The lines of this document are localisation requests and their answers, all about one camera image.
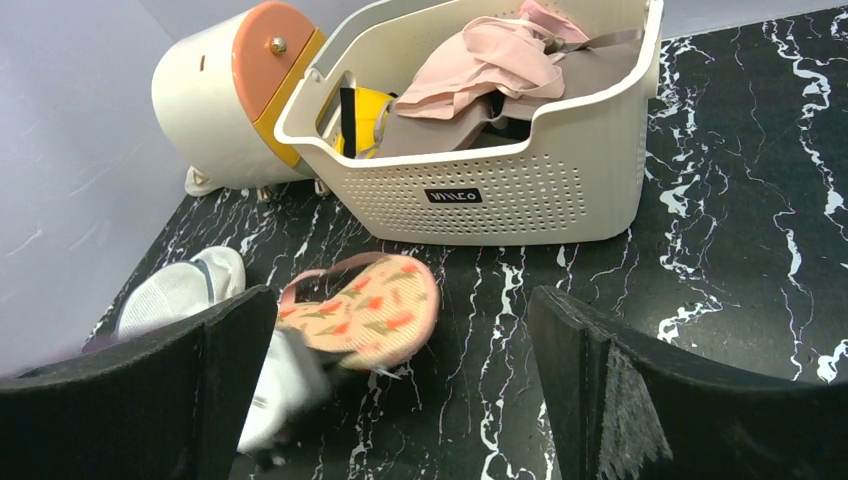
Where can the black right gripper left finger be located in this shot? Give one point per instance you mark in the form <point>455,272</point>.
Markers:
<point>169,404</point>

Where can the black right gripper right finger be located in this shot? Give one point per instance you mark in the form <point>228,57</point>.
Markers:
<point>624,405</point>

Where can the floral mesh laundry bag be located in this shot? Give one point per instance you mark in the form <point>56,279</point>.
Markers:
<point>377,321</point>

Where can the white round mesh laundry bag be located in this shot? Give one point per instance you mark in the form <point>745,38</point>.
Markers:
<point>182,289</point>

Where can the white perforated laundry basket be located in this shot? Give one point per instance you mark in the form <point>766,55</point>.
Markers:
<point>576,178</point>

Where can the taupe bra in basket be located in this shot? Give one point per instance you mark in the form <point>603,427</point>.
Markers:
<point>588,68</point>

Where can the pink bra in basket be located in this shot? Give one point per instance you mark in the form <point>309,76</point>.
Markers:
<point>491,54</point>

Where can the cream and orange mini washer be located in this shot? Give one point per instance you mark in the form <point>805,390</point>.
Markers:
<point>218,94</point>

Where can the yellow garment in basket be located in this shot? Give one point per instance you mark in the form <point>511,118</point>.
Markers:
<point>364,113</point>

